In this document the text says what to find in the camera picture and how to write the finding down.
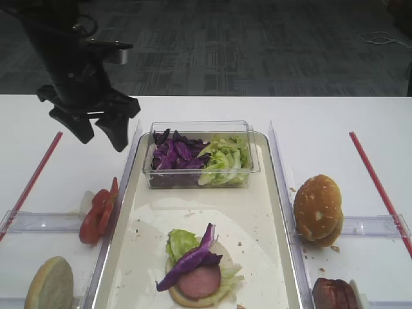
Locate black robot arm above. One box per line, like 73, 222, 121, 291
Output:
1, 1, 140, 152

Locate left red straw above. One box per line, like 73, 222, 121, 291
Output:
0, 131, 63, 240

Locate upper left clear holder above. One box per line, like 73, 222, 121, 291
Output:
1, 211, 82, 234

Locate long clear divider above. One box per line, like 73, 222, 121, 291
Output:
268, 121, 315, 308
77, 120, 142, 308

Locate bottom bun on tray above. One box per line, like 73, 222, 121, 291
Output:
169, 241, 244, 308

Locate upper right clear holder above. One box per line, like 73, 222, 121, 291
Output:
341, 215, 411, 238

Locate clear plastic salad box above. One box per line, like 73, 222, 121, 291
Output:
142, 120, 260, 189

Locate purple cabbage leaf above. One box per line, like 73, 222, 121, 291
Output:
156, 223, 223, 292

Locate round pink sausage slice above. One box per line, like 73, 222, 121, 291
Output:
177, 265, 221, 300

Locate right red straw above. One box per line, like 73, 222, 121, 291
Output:
349, 131, 411, 256

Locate upright bun half left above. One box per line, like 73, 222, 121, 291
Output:
24, 256, 73, 309

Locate red straw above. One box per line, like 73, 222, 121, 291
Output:
0, 131, 63, 240
349, 131, 411, 256

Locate clear holder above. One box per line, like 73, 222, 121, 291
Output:
1, 211, 82, 234
341, 215, 411, 238

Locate green lettuce pile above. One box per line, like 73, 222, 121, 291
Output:
197, 136, 252, 187

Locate cream metal serving tray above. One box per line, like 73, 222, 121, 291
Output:
97, 133, 299, 308

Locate purple cabbage pile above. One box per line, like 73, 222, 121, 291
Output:
149, 129, 210, 189

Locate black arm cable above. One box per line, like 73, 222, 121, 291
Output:
72, 14, 99, 36

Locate sesame bun tops right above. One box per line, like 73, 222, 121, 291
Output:
293, 174, 344, 247

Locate dark meat patties stack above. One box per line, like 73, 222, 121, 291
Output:
312, 277, 359, 309

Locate white cable on floor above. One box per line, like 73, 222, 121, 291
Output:
360, 31, 412, 50

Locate lettuce leaf on bun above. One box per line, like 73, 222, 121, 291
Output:
165, 229, 200, 266

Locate left long clear divider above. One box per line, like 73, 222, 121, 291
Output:
77, 120, 142, 308

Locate red tomato slices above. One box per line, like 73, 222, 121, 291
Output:
79, 177, 119, 245

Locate right long clear divider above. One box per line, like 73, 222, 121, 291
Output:
268, 121, 315, 308

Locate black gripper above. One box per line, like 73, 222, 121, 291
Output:
26, 28, 140, 152

